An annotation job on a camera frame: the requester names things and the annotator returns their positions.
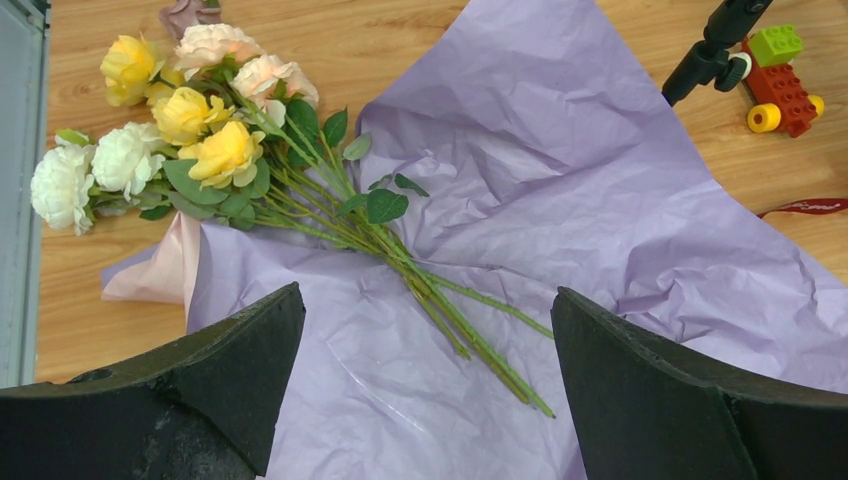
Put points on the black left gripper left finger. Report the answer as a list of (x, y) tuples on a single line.
[(204, 406)]

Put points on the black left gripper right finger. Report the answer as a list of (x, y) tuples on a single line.
[(645, 407)]

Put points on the purple pink wrapping paper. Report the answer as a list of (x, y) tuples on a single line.
[(550, 159)]

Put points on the dark red printed ribbon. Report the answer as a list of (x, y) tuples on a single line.
[(811, 206)]

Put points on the toy brick car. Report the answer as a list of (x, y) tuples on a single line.
[(780, 102)]

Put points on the black microphone tripod stand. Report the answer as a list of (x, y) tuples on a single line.
[(708, 59)]

